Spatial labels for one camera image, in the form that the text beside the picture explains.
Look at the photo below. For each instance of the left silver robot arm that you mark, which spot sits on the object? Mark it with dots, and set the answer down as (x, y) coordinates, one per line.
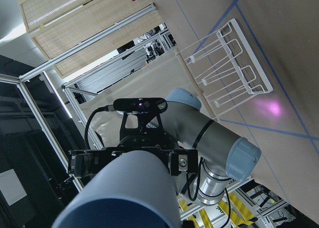
(222, 154)

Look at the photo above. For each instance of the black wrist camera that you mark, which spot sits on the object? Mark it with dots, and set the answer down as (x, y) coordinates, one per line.
(140, 105)

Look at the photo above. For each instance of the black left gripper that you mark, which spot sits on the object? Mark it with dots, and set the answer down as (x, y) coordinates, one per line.
(148, 139)

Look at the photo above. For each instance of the white wire cup holder rack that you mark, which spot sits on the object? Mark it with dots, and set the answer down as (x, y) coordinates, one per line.
(224, 69)

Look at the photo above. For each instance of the woven panel screen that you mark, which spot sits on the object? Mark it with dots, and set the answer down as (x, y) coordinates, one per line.
(56, 26)

